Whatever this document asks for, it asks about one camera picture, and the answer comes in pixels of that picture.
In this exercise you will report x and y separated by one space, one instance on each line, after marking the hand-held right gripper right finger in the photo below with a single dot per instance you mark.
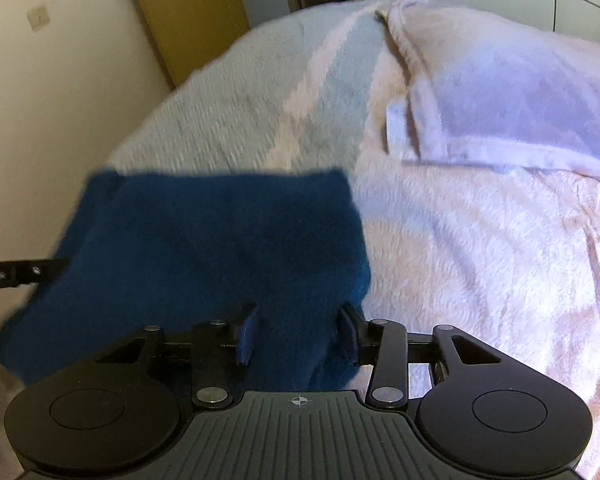
351 335

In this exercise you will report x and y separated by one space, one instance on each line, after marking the blue turtleneck sweater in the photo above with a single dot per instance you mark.
205 250

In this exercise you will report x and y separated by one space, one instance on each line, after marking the bed with striped cover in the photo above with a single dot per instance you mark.
480 260

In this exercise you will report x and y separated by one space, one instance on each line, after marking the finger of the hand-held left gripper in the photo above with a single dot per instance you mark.
40 270

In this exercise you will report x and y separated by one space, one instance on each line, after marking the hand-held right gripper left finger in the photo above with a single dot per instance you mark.
246 335

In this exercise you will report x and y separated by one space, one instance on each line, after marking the lilac plush pillow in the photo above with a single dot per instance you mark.
505 85

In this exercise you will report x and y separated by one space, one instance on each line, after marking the wooden room door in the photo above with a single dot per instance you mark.
190 15

